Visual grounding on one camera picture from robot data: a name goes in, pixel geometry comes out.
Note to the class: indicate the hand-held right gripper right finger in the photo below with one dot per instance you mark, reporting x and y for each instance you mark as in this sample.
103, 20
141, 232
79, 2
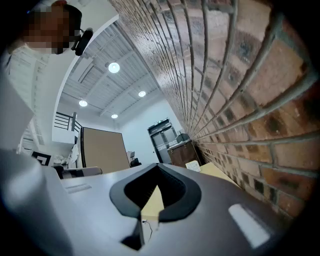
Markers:
212, 225

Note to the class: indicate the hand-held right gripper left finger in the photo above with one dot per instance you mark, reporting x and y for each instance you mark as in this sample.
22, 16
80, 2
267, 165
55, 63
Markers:
100, 212

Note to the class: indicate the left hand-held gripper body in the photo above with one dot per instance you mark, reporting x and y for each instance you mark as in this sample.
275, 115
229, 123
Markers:
43, 158

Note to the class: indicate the white paper sheet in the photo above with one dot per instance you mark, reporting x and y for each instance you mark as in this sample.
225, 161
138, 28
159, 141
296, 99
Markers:
193, 166

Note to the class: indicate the white cloth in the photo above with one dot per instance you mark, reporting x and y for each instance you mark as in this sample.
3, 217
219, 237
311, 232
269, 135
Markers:
74, 152

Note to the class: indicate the black stair railing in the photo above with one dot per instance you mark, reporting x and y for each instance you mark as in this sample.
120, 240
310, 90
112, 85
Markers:
65, 121

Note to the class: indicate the tan partition board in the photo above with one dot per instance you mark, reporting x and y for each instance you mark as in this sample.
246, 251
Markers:
105, 150

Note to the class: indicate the round ceiling light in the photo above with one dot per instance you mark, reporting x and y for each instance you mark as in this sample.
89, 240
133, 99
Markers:
113, 67
83, 103
114, 116
142, 93

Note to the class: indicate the dark wooden cabinet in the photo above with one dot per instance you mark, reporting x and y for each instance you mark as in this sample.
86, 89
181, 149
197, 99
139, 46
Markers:
183, 155

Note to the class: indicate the person's white shirt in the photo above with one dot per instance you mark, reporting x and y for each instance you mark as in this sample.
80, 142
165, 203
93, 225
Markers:
22, 72

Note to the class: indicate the black double door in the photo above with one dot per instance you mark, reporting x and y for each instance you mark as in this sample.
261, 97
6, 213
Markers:
162, 145

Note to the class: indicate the person's head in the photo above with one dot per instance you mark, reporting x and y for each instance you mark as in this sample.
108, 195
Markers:
47, 27

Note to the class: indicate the black head-worn camera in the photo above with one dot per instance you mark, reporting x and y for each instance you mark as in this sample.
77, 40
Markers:
83, 42

